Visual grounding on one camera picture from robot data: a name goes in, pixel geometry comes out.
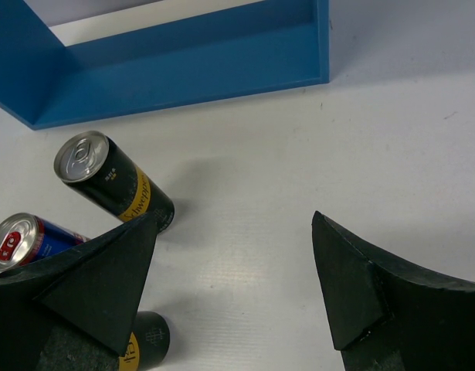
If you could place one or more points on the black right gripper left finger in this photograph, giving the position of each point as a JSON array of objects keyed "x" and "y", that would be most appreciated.
[{"x": 76, "y": 309}]

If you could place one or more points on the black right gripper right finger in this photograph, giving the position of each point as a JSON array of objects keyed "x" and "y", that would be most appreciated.
[{"x": 386, "y": 313}]

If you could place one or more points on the black yellow tonic can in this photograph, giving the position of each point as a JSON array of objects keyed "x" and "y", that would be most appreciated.
[
  {"x": 148, "y": 344},
  {"x": 93, "y": 165}
]

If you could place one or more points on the blue silver energy can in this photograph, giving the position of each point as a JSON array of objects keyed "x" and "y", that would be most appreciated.
[{"x": 26, "y": 238}]

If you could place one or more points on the blue and yellow shelf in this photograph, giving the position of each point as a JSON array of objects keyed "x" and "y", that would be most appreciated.
[{"x": 250, "y": 49}]

